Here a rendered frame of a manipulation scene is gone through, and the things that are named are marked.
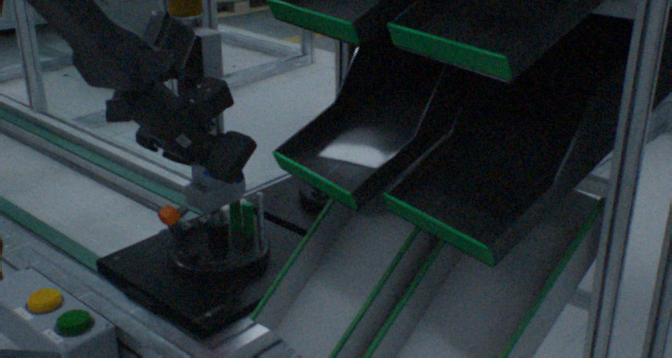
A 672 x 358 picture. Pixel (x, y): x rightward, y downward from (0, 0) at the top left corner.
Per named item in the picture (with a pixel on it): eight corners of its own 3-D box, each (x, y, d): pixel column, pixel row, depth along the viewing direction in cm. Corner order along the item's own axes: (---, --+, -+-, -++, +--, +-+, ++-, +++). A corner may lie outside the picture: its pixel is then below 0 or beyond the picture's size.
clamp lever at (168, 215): (186, 259, 105) (165, 218, 100) (177, 254, 106) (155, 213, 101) (206, 241, 106) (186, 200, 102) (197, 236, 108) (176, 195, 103)
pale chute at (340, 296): (343, 391, 82) (318, 379, 79) (273, 331, 92) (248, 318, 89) (490, 168, 85) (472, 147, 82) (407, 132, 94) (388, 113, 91)
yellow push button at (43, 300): (39, 322, 99) (37, 308, 99) (23, 310, 102) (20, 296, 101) (68, 308, 102) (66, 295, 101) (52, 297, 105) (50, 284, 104)
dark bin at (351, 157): (356, 213, 75) (330, 156, 71) (279, 168, 85) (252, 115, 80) (545, 46, 84) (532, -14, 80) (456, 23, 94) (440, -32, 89)
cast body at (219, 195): (206, 214, 103) (203, 165, 100) (185, 204, 106) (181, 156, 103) (254, 194, 109) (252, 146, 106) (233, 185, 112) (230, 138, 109)
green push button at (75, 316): (69, 345, 95) (67, 331, 94) (52, 332, 98) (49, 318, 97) (99, 330, 98) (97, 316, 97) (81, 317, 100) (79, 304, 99)
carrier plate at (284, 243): (207, 342, 96) (206, 327, 95) (97, 272, 111) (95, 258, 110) (341, 266, 112) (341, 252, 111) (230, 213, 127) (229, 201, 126)
